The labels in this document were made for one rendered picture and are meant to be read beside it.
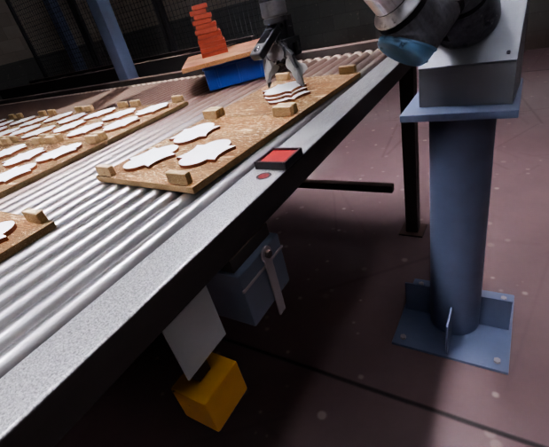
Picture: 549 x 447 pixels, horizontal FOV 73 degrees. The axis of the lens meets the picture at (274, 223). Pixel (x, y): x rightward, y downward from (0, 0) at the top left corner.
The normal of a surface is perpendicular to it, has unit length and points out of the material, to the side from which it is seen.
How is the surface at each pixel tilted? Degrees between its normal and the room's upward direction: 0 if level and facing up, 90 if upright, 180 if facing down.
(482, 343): 0
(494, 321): 90
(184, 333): 90
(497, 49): 45
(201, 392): 0
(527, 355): 0
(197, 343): 90
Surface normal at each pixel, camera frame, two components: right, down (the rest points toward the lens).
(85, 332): -0.22, -0.84
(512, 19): -0.54, -0.21
